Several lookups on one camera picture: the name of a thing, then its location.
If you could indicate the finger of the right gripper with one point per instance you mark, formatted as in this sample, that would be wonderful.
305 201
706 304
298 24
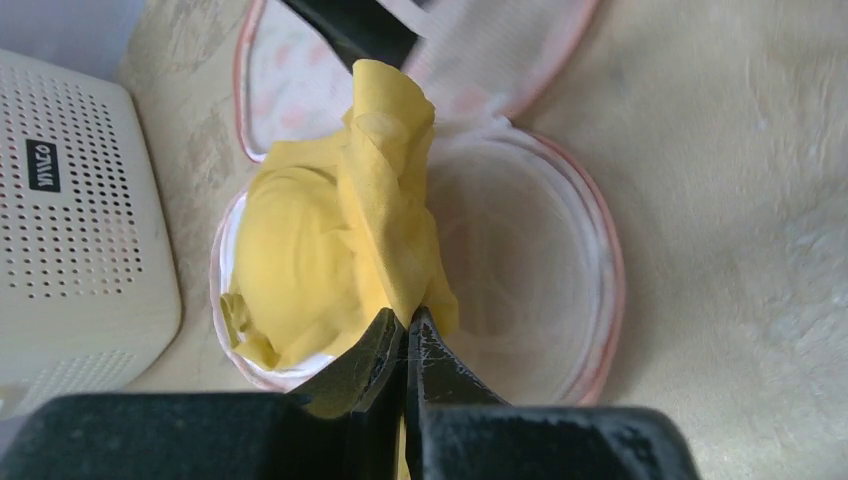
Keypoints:
358 29

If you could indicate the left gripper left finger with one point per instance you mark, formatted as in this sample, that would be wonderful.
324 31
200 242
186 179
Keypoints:
341 424

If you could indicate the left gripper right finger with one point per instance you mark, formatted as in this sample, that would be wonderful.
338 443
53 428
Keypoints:
458 428

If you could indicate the yellow bra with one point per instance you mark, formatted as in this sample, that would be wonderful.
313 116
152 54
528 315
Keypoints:
336 229

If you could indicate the floral bra laundry bag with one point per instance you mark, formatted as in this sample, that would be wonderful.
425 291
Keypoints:
527 240

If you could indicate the cream laundry basket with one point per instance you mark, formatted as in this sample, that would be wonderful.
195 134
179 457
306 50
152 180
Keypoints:
89 295

